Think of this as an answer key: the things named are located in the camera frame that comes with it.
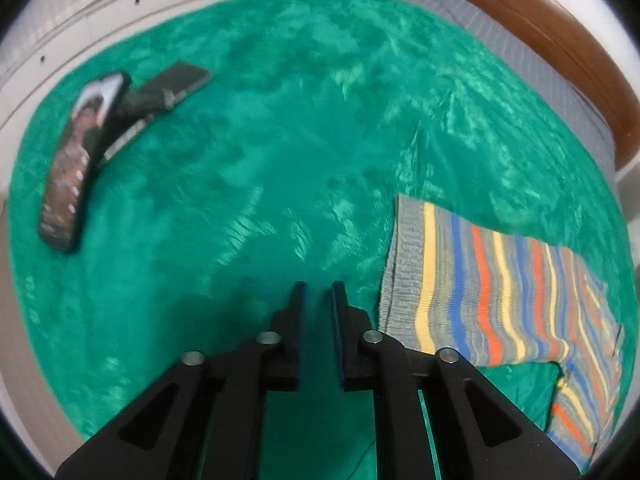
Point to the brown wooden headboard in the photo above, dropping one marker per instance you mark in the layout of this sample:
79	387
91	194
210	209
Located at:
575	35

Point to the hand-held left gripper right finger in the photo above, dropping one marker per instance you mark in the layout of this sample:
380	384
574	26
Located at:
338	340

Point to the patterned slipper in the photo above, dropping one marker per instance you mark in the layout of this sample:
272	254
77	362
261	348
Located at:
75	160

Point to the green fuzzy blanket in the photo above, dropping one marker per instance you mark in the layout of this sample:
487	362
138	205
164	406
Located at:
300	160

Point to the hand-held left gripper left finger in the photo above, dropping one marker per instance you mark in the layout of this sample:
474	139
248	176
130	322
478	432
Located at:
301	340

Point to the white drawer cabinet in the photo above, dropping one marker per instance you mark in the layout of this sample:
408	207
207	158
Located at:
150	0

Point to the black handheld device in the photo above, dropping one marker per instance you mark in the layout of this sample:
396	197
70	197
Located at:
145	101

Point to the grey bed sheet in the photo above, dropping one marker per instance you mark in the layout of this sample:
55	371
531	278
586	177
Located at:
500	35

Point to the striped knit sweater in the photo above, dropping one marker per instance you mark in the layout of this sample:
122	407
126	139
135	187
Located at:
500	300

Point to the dark smartphone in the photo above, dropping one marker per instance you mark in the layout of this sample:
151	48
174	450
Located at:
175	82

